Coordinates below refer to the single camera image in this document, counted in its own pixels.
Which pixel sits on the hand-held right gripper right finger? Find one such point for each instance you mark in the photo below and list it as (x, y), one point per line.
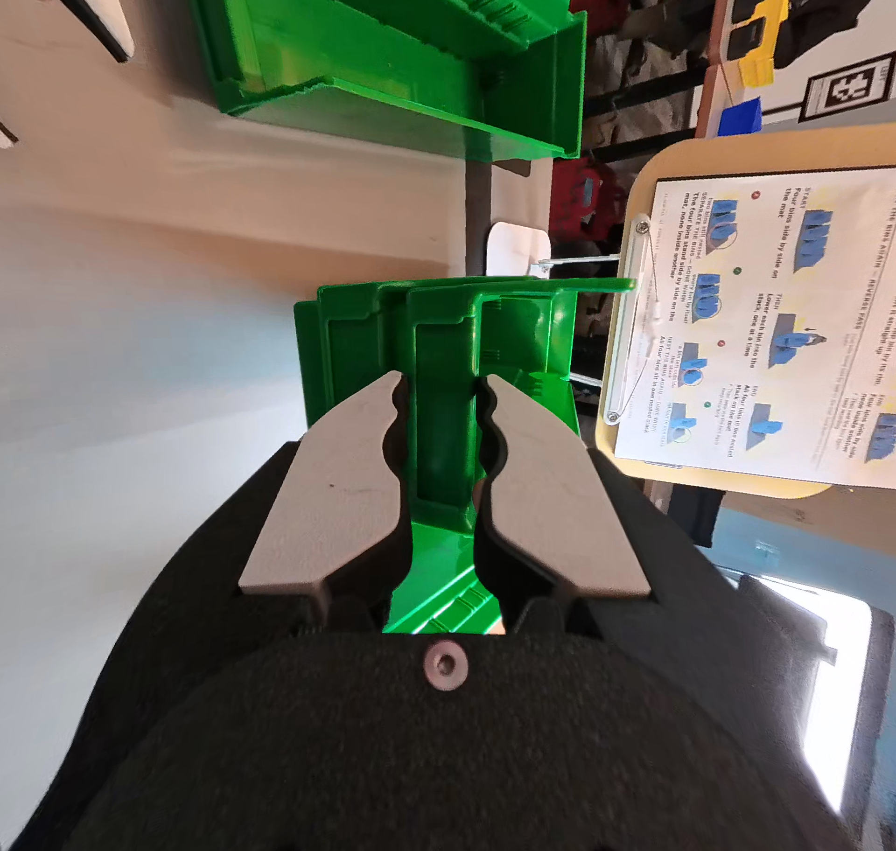
(553, 515)

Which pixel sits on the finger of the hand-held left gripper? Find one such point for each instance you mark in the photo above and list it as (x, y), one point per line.
(105, 4)
(5, 134)

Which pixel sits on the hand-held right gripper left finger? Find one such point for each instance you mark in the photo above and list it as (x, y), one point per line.
(329, 508)

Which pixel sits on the grey desk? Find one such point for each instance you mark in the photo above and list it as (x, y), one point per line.
(140, 305)

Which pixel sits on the wooden document stand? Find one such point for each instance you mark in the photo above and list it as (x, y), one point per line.
(518, 246)

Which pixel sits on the white printed instruction sheet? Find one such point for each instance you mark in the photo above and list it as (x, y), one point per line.
(770, 319)

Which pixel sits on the red bag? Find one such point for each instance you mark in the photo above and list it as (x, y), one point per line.
(584, 193)

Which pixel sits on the blue plastic bin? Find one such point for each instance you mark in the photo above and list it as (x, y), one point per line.
(740, 117)

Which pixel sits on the black and white marker sign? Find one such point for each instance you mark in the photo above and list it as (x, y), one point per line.
(850, 88)

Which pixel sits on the yellow plastic bin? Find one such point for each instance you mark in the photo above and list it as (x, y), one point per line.
(766, 32)

